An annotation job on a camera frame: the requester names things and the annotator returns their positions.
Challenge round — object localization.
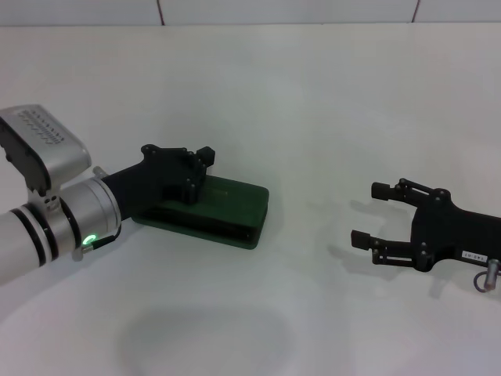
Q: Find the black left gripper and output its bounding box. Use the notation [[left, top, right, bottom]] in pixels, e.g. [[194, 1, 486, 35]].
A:
[[102, 143, 217, 221]]

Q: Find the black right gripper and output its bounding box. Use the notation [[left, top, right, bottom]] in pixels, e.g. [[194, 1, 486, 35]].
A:
[[350, 178, 501, 273]]

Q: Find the green glasses case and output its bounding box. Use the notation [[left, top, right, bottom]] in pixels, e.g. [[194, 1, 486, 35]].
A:
[[131, 174, 270, 251]]

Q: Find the right gripper connector cable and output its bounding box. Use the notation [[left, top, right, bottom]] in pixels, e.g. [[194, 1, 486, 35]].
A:
[[473, 258, 501, 293]]

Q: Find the gripper connector cable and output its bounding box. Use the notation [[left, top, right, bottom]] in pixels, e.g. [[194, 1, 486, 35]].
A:
[[71, 230, 122, 262], [473, 258, 501, 293]]

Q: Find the left gripper connector cable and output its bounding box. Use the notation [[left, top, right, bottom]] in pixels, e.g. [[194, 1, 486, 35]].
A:
[[71, 230, 122, 262]]

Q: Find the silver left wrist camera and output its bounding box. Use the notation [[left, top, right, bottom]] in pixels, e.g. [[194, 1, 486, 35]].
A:
[[0, 103, 92, 197]]

